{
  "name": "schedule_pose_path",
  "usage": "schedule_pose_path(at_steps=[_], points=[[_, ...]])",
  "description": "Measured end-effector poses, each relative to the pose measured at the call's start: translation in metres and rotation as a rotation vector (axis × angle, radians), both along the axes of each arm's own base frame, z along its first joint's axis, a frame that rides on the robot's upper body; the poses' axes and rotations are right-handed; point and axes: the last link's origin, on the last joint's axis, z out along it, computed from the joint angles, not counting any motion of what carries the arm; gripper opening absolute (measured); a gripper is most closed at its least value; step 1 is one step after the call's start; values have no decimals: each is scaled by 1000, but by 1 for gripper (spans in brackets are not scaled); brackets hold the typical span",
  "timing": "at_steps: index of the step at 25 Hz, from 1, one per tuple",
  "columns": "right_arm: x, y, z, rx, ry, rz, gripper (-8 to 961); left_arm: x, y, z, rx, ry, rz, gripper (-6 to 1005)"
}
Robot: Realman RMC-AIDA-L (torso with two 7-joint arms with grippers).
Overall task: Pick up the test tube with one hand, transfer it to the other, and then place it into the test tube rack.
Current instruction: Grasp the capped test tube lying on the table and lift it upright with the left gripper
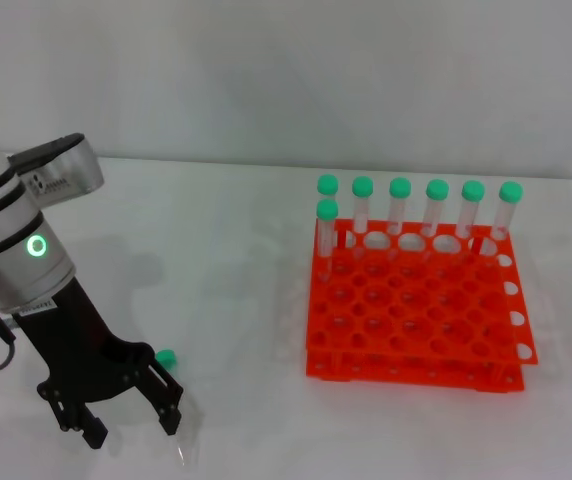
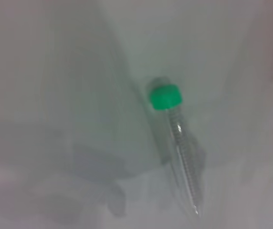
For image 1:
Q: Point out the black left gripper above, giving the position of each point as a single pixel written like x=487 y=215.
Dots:
x=81 y=345

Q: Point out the green capped clear test tube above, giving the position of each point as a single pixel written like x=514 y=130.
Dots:
x=400 y=188
x=327 y=184
x=472 y=190
x=327 y=210
x=166 y=357
x=362 y=186
x=437 y=189
x=510 y=192

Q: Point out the orange test tube rack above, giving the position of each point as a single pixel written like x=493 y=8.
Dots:
x=416 y=310

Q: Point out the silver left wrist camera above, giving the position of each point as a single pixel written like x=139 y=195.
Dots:
x=66 y=170

